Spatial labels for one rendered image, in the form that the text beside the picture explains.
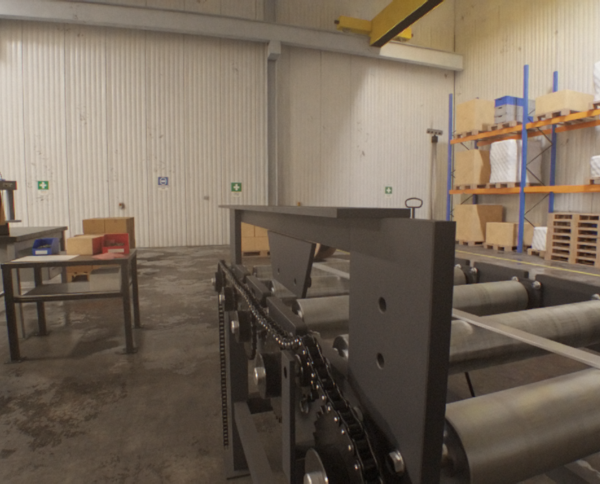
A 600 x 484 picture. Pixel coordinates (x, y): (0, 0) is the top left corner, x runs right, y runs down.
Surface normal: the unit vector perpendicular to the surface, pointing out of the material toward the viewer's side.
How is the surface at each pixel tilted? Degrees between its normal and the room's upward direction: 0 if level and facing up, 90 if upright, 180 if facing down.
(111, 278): 90
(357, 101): 90
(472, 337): 53
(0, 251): 90
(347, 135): 90
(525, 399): 14
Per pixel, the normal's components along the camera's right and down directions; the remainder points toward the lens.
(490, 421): 0.16, -0.80
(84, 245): 0.11, 0.10
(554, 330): 0.29, -0.25
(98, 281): 0.40, 0.09
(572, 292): -0.95, 0.03
